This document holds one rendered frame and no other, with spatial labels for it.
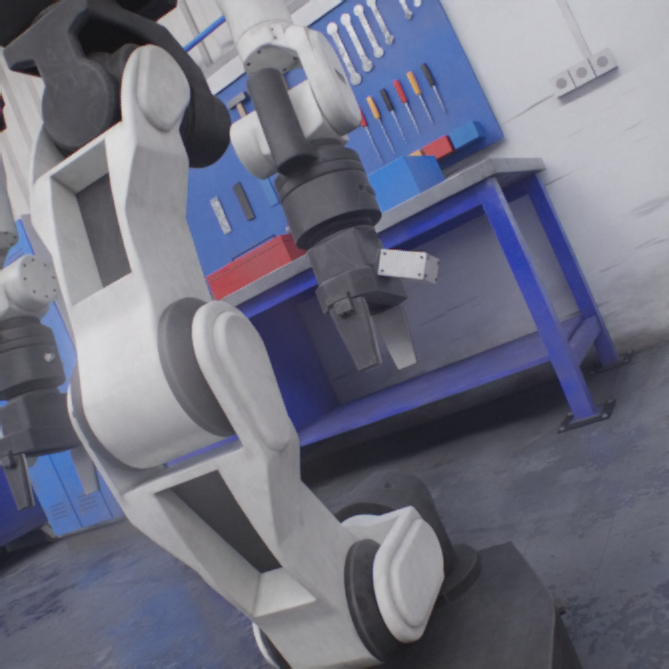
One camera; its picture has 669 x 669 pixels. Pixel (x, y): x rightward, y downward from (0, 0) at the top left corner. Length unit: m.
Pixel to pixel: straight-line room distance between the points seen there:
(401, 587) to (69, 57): 0.69
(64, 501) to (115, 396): 3.63
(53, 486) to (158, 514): 3.59
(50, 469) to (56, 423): 3.40
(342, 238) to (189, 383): 0.19
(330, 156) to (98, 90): 0.29
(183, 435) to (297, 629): 0.27
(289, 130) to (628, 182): 2.31
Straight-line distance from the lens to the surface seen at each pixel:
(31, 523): 5.18
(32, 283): 0.88
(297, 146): 0.63
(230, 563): 0.79
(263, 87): 0.66
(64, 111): 0.84
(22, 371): 0.86
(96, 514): 4.11
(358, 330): 0.59
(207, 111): 0.97
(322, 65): 0.69
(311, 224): 0.63
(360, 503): 0.99
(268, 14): 0.75
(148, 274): 0.68
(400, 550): 0.85
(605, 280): 2.91
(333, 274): 0.62
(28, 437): 0.84
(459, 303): 3.06
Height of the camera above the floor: 0.60
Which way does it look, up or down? 1 degrees down
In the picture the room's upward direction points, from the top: 24 degrees counter-clockwise
